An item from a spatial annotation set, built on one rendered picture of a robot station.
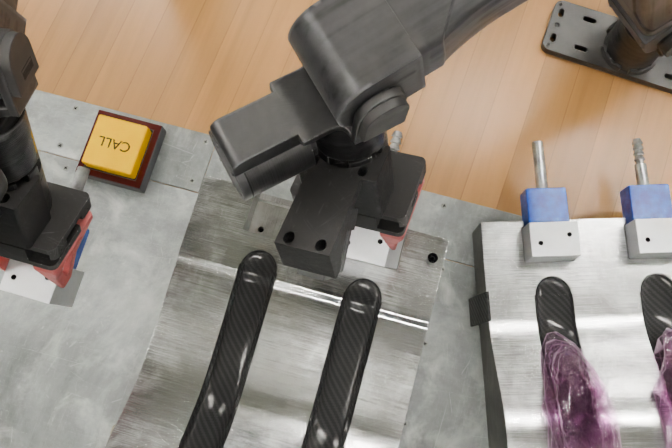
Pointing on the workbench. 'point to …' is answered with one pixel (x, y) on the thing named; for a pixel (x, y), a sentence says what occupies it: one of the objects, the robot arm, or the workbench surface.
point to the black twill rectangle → (479, 309)
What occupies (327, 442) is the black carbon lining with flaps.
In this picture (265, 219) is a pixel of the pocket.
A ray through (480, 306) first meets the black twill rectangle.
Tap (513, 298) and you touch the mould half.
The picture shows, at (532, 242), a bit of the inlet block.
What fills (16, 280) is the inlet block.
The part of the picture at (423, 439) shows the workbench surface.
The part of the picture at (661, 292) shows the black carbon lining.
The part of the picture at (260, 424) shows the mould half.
